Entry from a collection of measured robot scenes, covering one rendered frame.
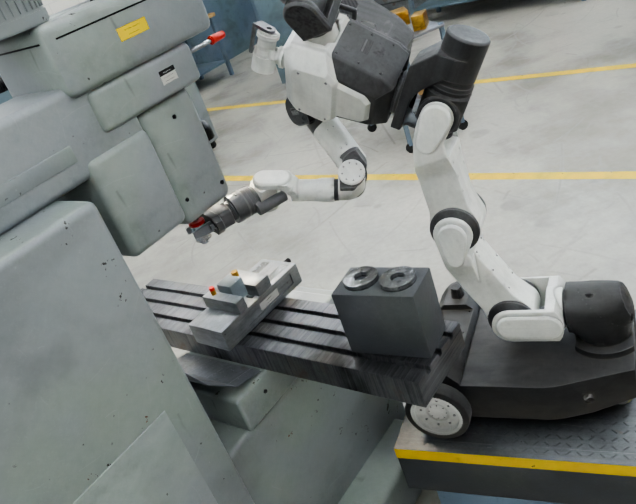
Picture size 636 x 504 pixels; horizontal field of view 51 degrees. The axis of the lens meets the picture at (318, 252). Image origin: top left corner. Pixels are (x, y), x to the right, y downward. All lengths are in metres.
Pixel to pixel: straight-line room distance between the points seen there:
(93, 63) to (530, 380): 1.44
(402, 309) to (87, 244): 0.71
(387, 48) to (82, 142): 0.79
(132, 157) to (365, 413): 1.26
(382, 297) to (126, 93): 0.76
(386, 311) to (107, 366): 0.64
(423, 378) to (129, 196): 0.81
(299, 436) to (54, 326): 0.97
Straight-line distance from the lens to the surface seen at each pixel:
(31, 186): 1.51
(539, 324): 2.04
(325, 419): 2.22
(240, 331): 1.94
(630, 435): 2.13
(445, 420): 2.14
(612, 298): 2.04
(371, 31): 1.81
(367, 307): 1.60
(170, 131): 1.73
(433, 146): 1.79
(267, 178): 1.94
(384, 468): 2.43
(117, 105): 1.62
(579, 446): 2.10
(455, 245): 1.91
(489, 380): 2.08
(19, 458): 1.45
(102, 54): 1.61
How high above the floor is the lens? 1.97
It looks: 28 degrees down
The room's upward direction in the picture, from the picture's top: 20 degrees counter-clockwise
